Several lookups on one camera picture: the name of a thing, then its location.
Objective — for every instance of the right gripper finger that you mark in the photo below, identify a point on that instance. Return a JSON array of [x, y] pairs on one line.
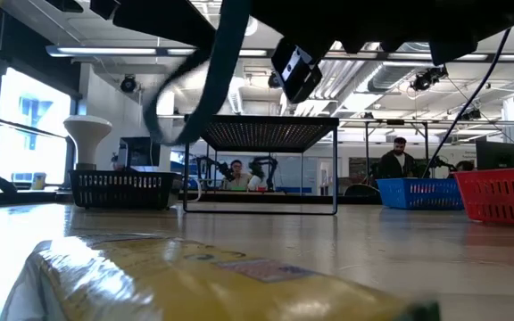
[[168, 18]]

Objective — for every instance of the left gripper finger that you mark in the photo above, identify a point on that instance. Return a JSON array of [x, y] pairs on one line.
[[103, 6], [67, 4]]

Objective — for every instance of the yellow crayon box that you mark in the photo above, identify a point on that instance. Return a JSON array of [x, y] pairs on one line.
[[194, 285]]

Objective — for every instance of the background black robot arm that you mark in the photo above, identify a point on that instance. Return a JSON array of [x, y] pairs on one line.
[[212, 169], [263, 167]]

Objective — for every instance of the long ceiling light bar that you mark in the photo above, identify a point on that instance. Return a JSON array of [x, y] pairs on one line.
[[105, 51]]

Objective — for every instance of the black ceiling spotlight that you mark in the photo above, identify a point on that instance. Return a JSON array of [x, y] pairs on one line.
[[128, 83], [273, 80]]

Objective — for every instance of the white ceiling pipes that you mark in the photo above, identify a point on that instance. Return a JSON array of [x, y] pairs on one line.
[[328, 89]]

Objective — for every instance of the white mushroom lamp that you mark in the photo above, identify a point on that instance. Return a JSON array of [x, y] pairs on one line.
[[87, 134]]

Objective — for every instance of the large window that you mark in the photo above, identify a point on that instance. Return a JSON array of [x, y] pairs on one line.
[[25, 134]]

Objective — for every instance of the black computer monitor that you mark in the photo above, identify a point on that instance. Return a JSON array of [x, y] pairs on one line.
[[498, 154], [141, 151]]

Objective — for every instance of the person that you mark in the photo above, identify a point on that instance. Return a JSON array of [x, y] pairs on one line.
[[464, 166], [238, 176], [397, 160]]

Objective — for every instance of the black mesh riser shelf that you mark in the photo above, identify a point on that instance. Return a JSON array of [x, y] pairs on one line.
[[261, 134]]

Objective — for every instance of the blue plastic basket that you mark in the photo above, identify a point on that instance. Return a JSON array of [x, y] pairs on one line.
[[417, 194]]

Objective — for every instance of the black plastic basket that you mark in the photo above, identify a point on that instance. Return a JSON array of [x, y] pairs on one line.
[[123, 189]]

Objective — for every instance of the bottle on window sill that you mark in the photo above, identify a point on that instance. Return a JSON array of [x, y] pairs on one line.
[[38, 181]]

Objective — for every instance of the red plastic basket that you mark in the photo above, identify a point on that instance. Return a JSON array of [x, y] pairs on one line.
[[502, 196]]

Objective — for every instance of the silver ventilation duct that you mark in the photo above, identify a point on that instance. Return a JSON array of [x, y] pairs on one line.
[[386, 78]]

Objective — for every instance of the black ceiling camera cluster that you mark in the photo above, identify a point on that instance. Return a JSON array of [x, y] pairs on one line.
[[428, 78]]

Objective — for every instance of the background black gantry frame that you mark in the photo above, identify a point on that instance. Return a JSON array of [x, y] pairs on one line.
[[395, 121]]

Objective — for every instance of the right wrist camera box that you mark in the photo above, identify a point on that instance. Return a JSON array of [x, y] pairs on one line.
[[297, 76]]

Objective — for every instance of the black aluminium table frame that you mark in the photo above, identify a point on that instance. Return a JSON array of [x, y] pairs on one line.
[[284, 199]]

